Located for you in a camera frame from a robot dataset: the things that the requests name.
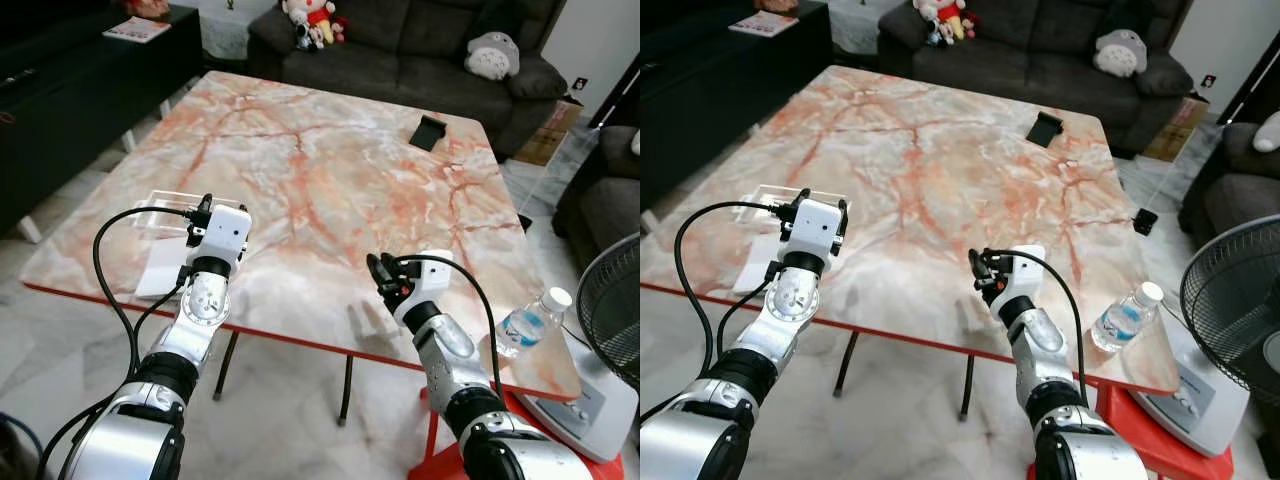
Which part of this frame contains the red shirt boy doll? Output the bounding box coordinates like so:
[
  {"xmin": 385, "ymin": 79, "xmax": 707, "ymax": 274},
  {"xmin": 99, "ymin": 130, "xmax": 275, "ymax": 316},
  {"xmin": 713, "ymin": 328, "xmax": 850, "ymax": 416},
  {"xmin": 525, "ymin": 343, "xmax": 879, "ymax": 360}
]
[
  {"xmin": 282, "ymin": 0, "xmax": 349, "ymax": 52},
  {"xmin": 911, "ymin": 0, "xmax": 980, "ymax": 47}
]

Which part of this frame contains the dark grey armchair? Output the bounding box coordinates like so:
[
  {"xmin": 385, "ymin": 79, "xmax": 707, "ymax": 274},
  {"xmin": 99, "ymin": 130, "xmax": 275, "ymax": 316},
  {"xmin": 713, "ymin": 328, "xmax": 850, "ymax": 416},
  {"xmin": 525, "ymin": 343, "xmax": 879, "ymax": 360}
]
[
  {"xmin": 552, "ymin": 124, "xmax": 641, "ymax": 273},
  {"xmin": 1177, "ymin": 120, "xmax": 1280, "ymax": 243}
]

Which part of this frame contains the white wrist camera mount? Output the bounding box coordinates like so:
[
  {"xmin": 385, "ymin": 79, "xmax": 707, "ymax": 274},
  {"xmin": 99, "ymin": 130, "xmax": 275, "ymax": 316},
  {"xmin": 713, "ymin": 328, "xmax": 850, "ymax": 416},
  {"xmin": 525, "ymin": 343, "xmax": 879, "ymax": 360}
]
[
  {"xmin": 782, "ymin": 198, "xmax": 849, "ymax": 257},
  {"xmin": 188, "ymin": 203, "xmax": 253, "ymax": 264},
  {"xmin": 404, "ymin": 249, "xmax": 456, "ymax": 307},
  {"xmin": 1002, "ymin": 244, "xmax": 1047, "ymax": 299}
]

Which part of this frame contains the white lace covered stool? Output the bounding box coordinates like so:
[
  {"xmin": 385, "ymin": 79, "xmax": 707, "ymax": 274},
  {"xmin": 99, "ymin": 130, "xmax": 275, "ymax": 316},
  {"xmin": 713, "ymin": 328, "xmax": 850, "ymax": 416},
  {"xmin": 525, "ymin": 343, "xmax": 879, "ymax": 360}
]
[
  {"xmin": 199, "ymin": 0, "xmax": 267, "ymax": 62},
  {"xmin": 827, "ymin": 0, "xmax": 897, "ymax": 57}
]

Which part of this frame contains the brown cardboard box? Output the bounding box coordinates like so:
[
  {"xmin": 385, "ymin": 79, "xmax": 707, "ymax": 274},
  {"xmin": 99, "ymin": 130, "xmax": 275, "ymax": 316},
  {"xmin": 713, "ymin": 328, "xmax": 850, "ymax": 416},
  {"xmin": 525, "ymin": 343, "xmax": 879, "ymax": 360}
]
[
  {"xmin": 1142, "ymin": 94, "xmax": 1212, "ymax": 164},
  {"xmin": 514, "ymin": 98, "xmax": 583, "ymax": 168}
]

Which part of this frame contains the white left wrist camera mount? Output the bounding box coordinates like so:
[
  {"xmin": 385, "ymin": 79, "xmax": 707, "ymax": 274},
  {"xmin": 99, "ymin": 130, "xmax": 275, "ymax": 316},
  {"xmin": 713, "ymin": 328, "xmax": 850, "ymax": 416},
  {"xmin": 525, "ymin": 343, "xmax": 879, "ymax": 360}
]
[
  {"xmin": 782, "ymin": 198, "xmax": 849, "ymax": 257},
  {"xmin": 188, "ymin": 203, "xmax": 253, "ymax": 264}
]

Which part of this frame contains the grey round plush toy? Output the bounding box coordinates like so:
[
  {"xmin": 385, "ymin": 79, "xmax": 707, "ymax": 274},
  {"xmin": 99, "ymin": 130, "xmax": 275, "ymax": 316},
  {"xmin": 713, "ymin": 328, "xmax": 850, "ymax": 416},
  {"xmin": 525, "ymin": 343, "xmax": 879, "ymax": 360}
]
[
  {"xmin": 464, "ymin": 30, "xmax": 522, "ymax": 82},
  {"xmin": 1092, "ymin": 27, "xmax": 1150, "ymax": 80}
]

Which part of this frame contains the clear plastic water bottle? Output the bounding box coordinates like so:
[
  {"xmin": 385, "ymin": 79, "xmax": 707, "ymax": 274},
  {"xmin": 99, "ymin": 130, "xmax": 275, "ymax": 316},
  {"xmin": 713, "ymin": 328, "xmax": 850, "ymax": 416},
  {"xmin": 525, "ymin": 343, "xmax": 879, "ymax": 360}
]
[
  {"xmin": 494, "ymin": 287, "xmax": 574, "ymax": 359},
  {"xmin": 1090, "ymin": 281, "xmax": 1167, "ymax": 354}
]

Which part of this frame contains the marble pattern folding table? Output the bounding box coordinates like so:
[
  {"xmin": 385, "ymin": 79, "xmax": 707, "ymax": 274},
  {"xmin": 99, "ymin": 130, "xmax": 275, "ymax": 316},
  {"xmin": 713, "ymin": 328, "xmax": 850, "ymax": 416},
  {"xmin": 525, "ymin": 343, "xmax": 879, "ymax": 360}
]
[
  {"xmin": 640, "ymin": 65, "xmax": 1183, "ymax": 398},
  {"xmin": 20, "ymin": 70, "xmax": 587, "ymax": 403}
]

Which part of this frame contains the white and pink magazine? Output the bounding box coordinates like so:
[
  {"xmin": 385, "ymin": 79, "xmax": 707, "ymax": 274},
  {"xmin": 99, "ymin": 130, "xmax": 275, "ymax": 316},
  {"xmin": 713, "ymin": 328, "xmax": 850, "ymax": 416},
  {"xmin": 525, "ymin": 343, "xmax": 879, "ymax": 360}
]
[
  {"xmin": 727, "ymin": 10, "xmax": 802, "ymax": 39},
  {"xmin": 102, "ymin": 15, "xmax": 174, "ymax": 45}
]

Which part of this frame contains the black low TV console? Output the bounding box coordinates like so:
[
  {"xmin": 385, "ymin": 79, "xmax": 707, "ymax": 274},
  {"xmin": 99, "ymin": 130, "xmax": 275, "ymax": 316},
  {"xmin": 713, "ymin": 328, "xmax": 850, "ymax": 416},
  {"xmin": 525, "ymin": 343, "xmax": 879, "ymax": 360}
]
[
  {"xmin": 0, "ymin": 4, "xmax": 205, "ymax": 243},
  {"xmin": 640, "ymin": 0, "xmax": 835, "ymax": 213}
]

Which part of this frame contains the white paper scrap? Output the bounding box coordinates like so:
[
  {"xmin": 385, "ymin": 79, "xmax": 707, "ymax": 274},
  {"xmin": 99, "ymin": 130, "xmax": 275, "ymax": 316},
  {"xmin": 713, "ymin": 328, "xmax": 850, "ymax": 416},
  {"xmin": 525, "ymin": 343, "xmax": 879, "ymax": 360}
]
[
  {"xmin": 732, "ymin": 236, "xmax": 787, "ymax": 294},
  {"xmin": 134, "ymin": 240, "xmax": 189, "ymax": 300}
]

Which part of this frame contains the black fan with white base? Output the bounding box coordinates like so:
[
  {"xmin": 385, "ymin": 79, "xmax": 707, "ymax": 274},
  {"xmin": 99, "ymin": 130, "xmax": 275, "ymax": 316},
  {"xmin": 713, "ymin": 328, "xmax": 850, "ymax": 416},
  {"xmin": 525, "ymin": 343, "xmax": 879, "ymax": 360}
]
[
  {"xmin": 1140, "ymin": 214, "xmax": 1280, "ymax": 459},
  {"xmin": 520, "ymin": 234, "xmax": 641, "ymax": 464}
]

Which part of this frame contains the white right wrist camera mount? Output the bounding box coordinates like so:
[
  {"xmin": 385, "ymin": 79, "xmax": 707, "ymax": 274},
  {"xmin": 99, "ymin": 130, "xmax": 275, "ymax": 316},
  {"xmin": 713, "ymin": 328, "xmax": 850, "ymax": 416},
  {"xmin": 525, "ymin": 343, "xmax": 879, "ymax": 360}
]
[
  {"xmin": 1002, "ymin": 244, "xmax": 1047, "ymax": 299},
  {"xmin": 404, "ymin": 249, "xmax": 456, "ymax": 307}
]

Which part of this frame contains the red plastic stool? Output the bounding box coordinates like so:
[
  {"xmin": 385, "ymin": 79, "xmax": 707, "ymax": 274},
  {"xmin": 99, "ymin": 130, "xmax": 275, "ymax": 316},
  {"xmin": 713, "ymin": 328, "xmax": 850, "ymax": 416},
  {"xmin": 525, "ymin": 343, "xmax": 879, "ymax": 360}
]
[
  {"xmin": 1024, "ymin": 383, "xmax": 1237, "ymax": 480},
  {"xmin": 408, "ymin": 388, "xmax": 627, "ymax": 480}
]

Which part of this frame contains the clear plastic tray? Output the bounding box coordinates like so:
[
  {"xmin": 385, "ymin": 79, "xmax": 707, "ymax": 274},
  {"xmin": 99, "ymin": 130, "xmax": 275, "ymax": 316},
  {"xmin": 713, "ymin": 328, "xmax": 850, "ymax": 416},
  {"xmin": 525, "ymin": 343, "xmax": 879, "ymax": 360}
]
[
  {"xmin": 742, "ymin": 183, "xmax": 813, "ymax": 237},
  {"xmin": 128, "ymin": 188, "xmax": 213, "ymax": 243}
]

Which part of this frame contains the dark grey sofa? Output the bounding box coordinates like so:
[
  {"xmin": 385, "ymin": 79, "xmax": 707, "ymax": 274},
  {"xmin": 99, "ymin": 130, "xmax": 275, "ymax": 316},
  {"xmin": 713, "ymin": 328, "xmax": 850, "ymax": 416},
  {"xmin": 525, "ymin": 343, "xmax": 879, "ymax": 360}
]
[
  {"xmin": 247, "ymin": 0, "xmax": 570, "ymax": 158},
  {"xmin": 877, "ymin": 0, "xmax": 1197, "ymax": 158}
]

